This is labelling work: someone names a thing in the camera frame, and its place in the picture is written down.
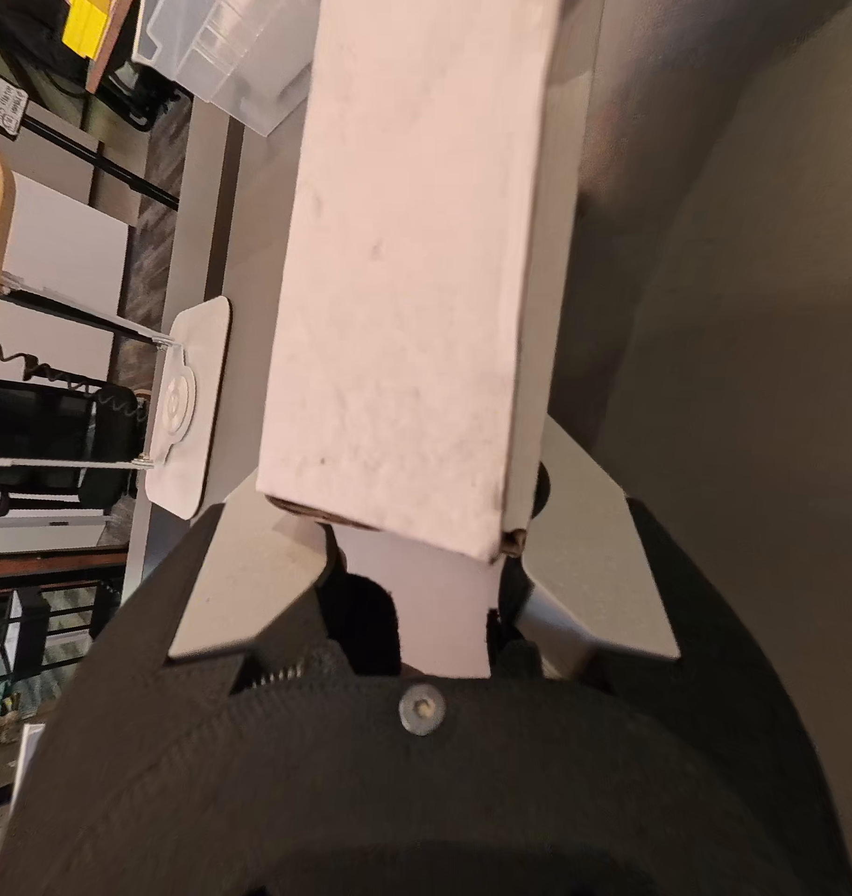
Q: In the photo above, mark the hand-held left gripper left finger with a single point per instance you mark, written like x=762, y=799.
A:
x=251, y=581

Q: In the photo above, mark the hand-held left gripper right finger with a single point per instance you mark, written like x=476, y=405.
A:
x=601, y=560

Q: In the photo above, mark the white cardboard box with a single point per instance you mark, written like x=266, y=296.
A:
x=398, y=280

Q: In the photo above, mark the clear plastic bin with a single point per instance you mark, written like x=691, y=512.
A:
x=258, y=77

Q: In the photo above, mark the brown wooden beam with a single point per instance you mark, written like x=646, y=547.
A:
x=47, y=563

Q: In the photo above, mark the clear acrylic rod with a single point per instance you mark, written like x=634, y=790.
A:
x=61, y=462
x=82, y=311

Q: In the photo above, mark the white partition panel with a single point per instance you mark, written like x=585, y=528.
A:
x=61, y=238

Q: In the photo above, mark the white printed sign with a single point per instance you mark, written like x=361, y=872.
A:
x=2, y=105

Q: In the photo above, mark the yellow storage bin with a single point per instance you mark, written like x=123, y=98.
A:
x=86, y=24

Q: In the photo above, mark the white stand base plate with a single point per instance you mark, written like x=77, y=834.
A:
x=212, y=336

